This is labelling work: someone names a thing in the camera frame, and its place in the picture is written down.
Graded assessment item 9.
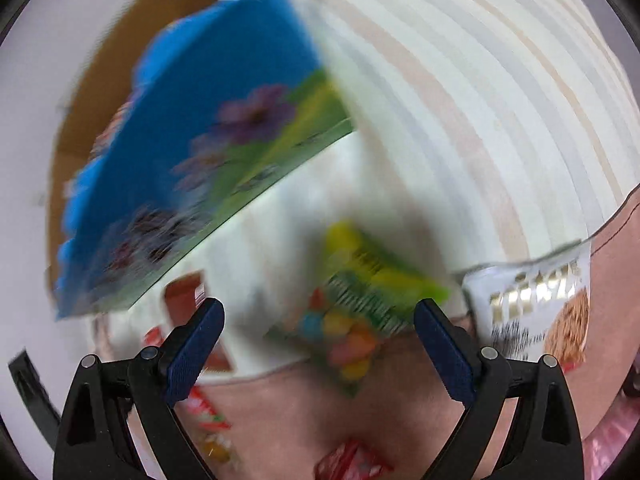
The red long snack packet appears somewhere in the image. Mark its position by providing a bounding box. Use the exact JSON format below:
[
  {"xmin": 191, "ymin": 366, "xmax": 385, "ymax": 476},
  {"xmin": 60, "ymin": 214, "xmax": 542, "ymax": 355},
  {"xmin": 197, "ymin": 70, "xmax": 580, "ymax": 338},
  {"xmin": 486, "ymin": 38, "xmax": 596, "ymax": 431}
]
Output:
[{"xmin": 142, "ymin": 326, "xmax": 237, "ymax": 430}]

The white cookie packet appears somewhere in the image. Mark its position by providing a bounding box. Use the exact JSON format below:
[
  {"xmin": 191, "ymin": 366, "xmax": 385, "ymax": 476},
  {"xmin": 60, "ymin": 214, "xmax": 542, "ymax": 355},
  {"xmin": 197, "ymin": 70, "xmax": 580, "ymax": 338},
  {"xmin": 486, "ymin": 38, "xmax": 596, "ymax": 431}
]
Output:
[{"xmin": 462, "ymin": 240, "xmax": 591, "ymax": 372}]

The brown snack packet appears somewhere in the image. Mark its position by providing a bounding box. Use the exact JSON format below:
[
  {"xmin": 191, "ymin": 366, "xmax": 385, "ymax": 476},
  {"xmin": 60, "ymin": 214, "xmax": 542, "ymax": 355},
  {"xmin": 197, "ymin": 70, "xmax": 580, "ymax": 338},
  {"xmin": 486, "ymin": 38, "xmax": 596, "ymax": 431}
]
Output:
[{"xmin": 163, "ymin": 272, "xmax": 207, "ymax": 326}]

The small red packet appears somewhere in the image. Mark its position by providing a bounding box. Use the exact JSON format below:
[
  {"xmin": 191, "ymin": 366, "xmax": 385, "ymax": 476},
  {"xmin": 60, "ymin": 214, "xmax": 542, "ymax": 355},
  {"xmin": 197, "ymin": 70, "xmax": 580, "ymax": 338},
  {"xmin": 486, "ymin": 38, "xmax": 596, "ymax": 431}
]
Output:
[{"xmin": 314, "ymin": 438, "xmax": 395, "ymax": 480}]

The green candy bag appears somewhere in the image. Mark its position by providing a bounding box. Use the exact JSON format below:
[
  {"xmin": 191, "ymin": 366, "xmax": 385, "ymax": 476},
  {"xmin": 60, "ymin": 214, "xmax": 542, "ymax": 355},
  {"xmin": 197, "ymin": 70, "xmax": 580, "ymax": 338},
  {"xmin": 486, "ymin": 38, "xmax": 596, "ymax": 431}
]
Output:
[{"xmin": 267, "ymin": 221, "xmax": 450, "ymax": 396}]

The clear jelly candy packet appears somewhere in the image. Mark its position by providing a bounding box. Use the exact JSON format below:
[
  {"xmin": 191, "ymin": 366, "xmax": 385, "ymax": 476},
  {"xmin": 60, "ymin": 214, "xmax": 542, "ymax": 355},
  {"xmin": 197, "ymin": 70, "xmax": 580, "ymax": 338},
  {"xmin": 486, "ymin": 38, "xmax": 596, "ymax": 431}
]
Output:
[{"xmin": 198, "ymin": 432, "xmax": 240, "ymax": 468}]

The cardboard milk box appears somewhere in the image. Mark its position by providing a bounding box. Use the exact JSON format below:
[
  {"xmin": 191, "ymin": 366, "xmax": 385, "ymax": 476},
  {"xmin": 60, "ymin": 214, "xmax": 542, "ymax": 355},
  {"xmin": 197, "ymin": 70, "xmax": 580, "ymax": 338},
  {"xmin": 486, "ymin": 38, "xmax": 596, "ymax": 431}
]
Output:
[{"xmin": 49, "ymin": 0, "xmax": 352, "ymax": 318}]

